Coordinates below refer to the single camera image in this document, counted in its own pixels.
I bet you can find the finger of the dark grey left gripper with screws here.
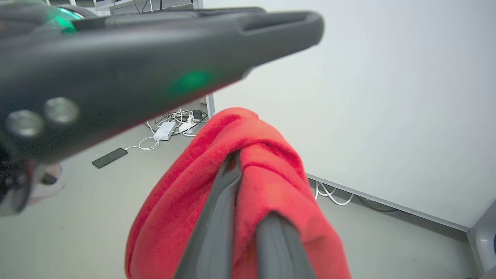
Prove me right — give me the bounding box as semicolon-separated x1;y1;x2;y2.
0;11;325;164

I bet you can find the left gripper body with green band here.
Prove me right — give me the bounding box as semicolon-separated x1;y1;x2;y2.
0;0;97;42

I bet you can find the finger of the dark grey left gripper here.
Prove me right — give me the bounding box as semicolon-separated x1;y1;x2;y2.
72;7;269;31

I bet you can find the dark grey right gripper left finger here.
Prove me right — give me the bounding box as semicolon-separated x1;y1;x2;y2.
173;150;243;279

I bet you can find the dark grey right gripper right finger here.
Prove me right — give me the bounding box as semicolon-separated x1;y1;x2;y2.
255;212;317;279

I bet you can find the red fleece garment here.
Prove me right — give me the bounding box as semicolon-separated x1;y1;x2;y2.
125;107;351;279

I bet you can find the white power adapter brick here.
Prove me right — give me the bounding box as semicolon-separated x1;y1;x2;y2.
153;121;178;141

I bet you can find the white power strip with plugs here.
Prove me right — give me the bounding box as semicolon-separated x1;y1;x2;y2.
177;115;202;137

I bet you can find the black smartphone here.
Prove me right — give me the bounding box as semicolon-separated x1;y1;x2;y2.
92;148;128;169

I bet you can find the white and grey appliance corner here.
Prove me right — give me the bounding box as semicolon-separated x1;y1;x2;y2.
467;200;496;279

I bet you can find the grey desk with cables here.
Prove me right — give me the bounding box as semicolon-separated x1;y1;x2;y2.
92;0;204;16

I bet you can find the thin white charging cable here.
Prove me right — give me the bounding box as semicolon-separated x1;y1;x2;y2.
125;136;160;151

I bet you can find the looped white cable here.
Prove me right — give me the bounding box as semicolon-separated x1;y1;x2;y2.
315;181;355;206

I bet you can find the thin grey cable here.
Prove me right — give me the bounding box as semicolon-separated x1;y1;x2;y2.
356;195;397;213

